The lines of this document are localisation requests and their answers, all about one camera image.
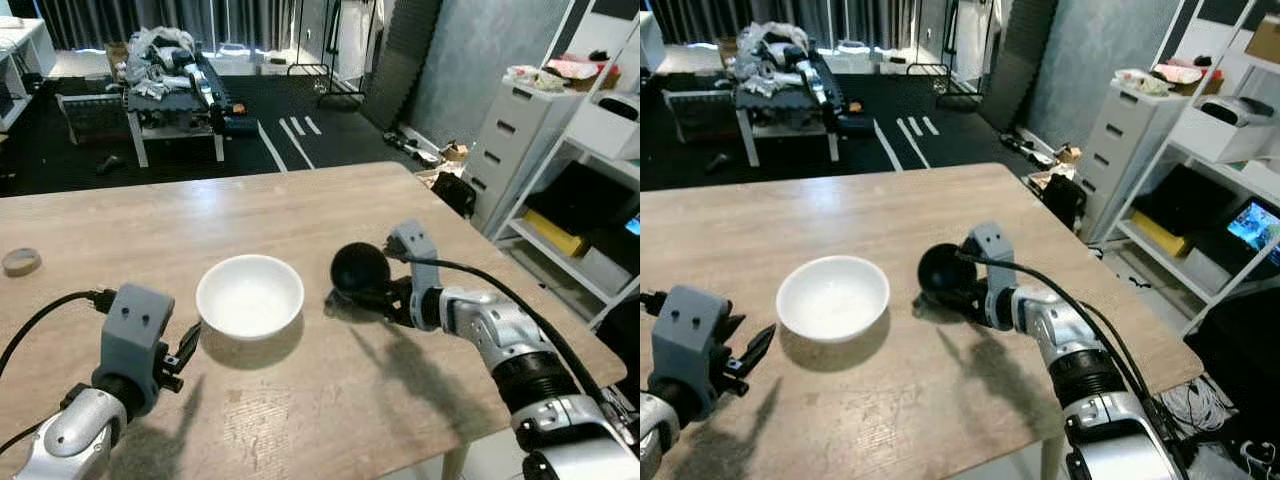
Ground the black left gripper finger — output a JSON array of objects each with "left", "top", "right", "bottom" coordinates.
[
  {"left": 738, "top": 322, "right": 778, "bottom": 374},
  {"left": 170, "top": 320, "right": 203, "bottom": 373}
]

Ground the black bowl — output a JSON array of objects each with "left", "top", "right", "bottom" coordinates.
[
  {"left": 331, "top": 243, "right": 394, "bottom": 302},
  {"left": 917, "top": 243, "right": 982, "bottom": 302}
]

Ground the white bowl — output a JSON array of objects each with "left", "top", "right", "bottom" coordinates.
[
  {"left": 776, "top": 256, "right": 891, "bottom": 345},
  {"left": 196, "top": 254, "right": 306, "bottom": 342}
]

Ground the black chair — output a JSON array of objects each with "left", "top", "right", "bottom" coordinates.
[
  {"left": 1185, "top": 288, "right": 1280, "bottom": 447},
  {"left": 590, "top": 295, "right": 641, "bottom": 393}
]

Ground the black bag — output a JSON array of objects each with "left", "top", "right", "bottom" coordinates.
[
  {"left": 1040, "top": 172, "right": 1089, "bottom": 232},
  {"left": 432, "top": 170, "right": 479, "bottom": 220}
]

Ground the white shelf unit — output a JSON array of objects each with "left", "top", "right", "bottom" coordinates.
[
  {"left": 495, "top": 0, "right": 641, "bottom": 332},
  {"left": 1095, "top": 0, "right": 1280, "bottom": 337}
]

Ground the yellow box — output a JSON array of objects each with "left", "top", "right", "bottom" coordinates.
[
  {"left": 1130, "top": 210, "right": 1196, "bottom": 259},
  {"left": 525, "top": 208, "right": 591, "bottom": 259}
]

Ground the white drawer cabinet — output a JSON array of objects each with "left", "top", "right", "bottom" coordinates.
[
  {"left": 468, "top": 82, "right": 586, "bottom": 237},
  {"left": 1080, "top": 80, "right": 1191, "bottom": 242}
]

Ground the black case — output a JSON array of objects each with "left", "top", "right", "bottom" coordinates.
[
  {"left": 540, "top": 160, "right": 641, "bottom": 252},
  {"left": 1130, "top": 163, "right": 1237, "bottom": 242}
]

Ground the black metal rack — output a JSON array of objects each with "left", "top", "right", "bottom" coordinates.
[
  {"left": 287, "top": 0, "right": 366, "bottom": 111},
  {"left": 905, "top": 0, "right": 986, "bottom": 109}
]

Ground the dark ribbed foam panel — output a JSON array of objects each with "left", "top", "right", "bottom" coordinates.
[
  {"left": 360, "top": 0, "right": 446, "bottom": 131},
  {"left": 980, "top": 0, "right": 1061, "bottom": 131}
]

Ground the black slatted crate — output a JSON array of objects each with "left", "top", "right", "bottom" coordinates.
[
  {"left": 662, "top": 88, "right": 741, "bottom": 145},
  {"left": 55, "top": 93, "right": 131, "bottom": 147}
]

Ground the white printer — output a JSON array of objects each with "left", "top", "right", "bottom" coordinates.
[
  {"left": 1170, "top": 95, "right": 1280, "bottom": 165},
  {"left": 575, "top": 92, "right": 641, "bottom": 162}
]

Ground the grey robot parts heap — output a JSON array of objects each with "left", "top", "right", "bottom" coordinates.
[
  {"left": 735, "top": 22, "right": 861, "bottom": 107},
  {"left": 122, "top": 27, "right": 246, "bottom": 111}
]

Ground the pink and red packet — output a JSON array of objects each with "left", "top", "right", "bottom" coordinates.
[
  {"left": 545, "top": 57, "right": 617, "bottom": 92},
  {"left": 1150, "top": 62, "right": 1217, "bottom": 92}
]

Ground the dark curtain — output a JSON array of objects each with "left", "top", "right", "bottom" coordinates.
[
  {"left": 650, "top": 0, "right": 931, "bottom": 49},
  {"left": 35, "top": 0, "right": 301, "bottom": 53}
]

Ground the white desk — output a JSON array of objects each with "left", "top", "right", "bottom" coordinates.
[{"left": 0, "top": 18, "right": 56, "bottom": 131}]

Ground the tan cardboard box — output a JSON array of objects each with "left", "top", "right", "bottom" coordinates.
[{"left": 1245, "top": 14, "right": 1280, "bottom": 64}]

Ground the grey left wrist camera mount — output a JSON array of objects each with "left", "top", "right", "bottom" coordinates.
[
  {"left": 650, "top": 285, "right": 730, "bottom": 397},
  {"left": 100, "top": 283, "right": 177, "bottom": 393}
]

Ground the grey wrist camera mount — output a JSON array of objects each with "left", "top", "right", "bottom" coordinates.
[
  {"left": 965, "top": 222, "right": 1022, "bottom": 331},
  {"left": 650, "top": 285, "right": 730, "bottom": 397},
  {"left": 100, "top": 283, "right": 177, "bottom": 393},
  {"left": 385, "top": 220, "right": 447, "bottom": 331}
]

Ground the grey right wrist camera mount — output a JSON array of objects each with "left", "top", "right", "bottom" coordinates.
[
  {"left": 965, "top": 222, "right": 1022, "bottom": 331},
  {"left": 385, "top": 220, "right": 447, "bottom": 331}
]

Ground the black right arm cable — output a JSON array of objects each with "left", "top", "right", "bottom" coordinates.
[
  {"left": 385, "top": 250, "right": 613, "bottom": 411},
  {"left": 960, "top": 250, "right": 1166, "bottom": 421}
]

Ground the white cable bundle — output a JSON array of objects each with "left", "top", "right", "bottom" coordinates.
[{"left": 1160, "top": 380, "right": 1227, "bottom": 437}]

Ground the white frame work table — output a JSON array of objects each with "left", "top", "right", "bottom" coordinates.
[
  {"left": 735, "top": 80, "right": 851, "bottom": 167},
  {"left": 125, "top": 85, "right": 236, "bottom": 169}
]

